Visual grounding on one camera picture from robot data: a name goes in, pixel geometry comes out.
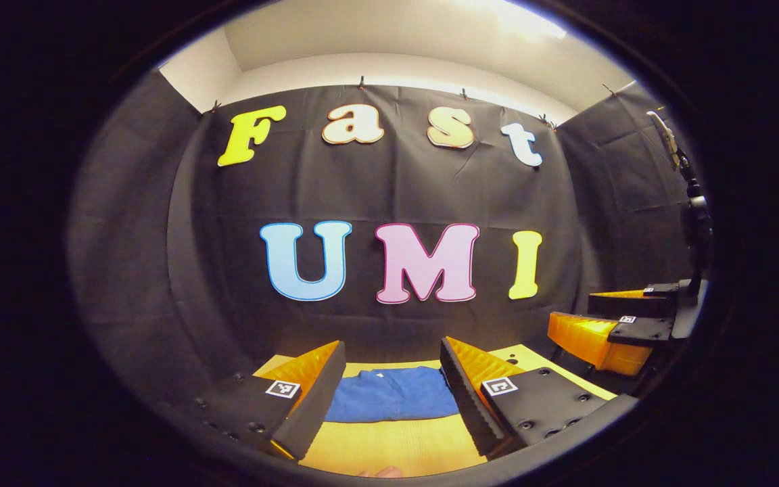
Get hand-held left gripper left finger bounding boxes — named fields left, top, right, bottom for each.
left=190, top=340, right=348, bottom=462

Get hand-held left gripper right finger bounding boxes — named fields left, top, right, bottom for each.
left=440, top=336, right=639, bottom=461

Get blue ribbed button shirt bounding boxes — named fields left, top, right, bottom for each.
left=324, top=366, right=461, bottom=424

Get row of small backdrop clips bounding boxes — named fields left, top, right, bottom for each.
left=210, top=76, right=617, bottom=129

